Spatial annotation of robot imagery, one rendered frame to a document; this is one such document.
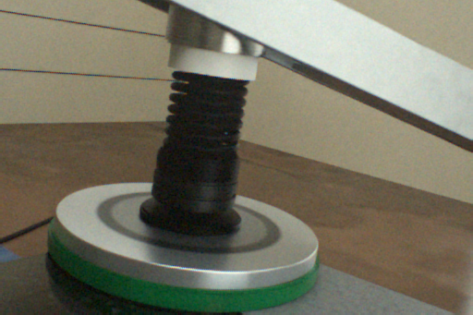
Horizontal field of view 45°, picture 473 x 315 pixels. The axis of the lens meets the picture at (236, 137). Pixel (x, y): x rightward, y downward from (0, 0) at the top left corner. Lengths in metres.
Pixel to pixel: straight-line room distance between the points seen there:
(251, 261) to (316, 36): 0.16
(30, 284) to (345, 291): 0.23
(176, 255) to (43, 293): 0.09
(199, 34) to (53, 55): 5.35
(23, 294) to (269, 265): 0.16
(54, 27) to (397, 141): 3.38
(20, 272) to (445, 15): 5.14
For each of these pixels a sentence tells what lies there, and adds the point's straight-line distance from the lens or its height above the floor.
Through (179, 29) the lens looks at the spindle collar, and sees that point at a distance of 0.43.
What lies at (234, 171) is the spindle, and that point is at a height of 0.92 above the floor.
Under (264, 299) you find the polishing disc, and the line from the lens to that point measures 0.40.
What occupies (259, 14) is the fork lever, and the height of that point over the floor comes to 1.04.
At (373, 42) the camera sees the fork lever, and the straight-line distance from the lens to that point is 0.43.
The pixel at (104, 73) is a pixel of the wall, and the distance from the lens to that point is 6.16.
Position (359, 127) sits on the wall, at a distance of 5.64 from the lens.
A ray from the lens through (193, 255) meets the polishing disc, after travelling 0.40.
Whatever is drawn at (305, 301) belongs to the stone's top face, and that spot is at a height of 0.85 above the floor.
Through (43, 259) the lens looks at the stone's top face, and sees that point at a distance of 0.44.
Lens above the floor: 1.02
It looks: 9 degrees down
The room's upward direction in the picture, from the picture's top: 9 degrees clockwise
